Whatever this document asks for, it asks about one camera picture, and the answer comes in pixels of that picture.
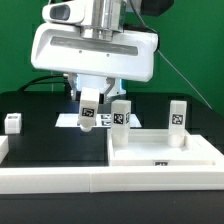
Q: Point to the white U-shaped workspace fence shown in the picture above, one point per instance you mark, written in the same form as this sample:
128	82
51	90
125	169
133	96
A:
112	179

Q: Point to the white square table top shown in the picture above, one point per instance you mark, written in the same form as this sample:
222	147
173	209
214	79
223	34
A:
149	147

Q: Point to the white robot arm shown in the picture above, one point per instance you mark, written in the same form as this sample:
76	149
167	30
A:
104	18

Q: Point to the white fiducial marker sheet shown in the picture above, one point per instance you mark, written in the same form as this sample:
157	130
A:
102	120

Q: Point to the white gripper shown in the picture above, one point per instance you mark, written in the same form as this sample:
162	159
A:
130	55

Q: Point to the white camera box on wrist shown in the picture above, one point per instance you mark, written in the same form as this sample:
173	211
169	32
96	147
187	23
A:
70	12

